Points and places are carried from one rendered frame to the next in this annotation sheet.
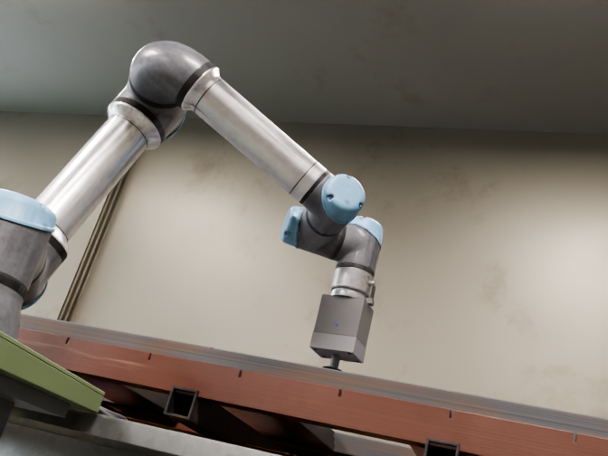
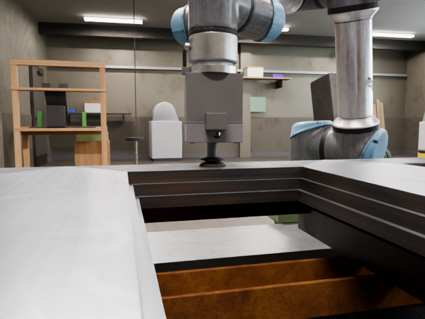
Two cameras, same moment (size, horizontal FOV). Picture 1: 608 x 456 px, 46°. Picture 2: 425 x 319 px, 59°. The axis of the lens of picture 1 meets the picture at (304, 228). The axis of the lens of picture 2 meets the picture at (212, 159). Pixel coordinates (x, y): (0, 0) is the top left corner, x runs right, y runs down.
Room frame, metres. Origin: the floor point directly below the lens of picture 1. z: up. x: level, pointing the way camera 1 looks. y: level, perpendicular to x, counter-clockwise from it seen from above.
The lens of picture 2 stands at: (1.74, -0.46, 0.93)
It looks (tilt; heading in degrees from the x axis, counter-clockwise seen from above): 5 degrees down; 145
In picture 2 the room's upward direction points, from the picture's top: straight up
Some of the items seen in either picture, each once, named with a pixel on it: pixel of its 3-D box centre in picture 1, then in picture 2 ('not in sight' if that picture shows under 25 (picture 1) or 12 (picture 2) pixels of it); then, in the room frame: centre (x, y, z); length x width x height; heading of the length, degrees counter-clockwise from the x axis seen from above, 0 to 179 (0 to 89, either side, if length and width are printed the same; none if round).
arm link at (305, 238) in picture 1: (315, 229); (245, 17); (1.22, -0.02, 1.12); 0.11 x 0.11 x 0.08; 12
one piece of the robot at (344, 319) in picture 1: (346, 327); (211, 104); (1.27, -0.12, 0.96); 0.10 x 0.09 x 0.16; 153
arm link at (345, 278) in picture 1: (353, 286); (210, 52); (1.26, -0.12, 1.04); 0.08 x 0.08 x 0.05
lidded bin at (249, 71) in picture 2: not in sight; (253, 73); (-5.99, 6.27, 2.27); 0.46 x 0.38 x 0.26; 67
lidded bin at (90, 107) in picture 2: not in sight; (95, 107); (-7.61, 2.53, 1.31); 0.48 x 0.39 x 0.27; 67
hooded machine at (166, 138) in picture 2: not in sight; (165, 131); (-6.77, 4.04, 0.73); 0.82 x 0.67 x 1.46; 67
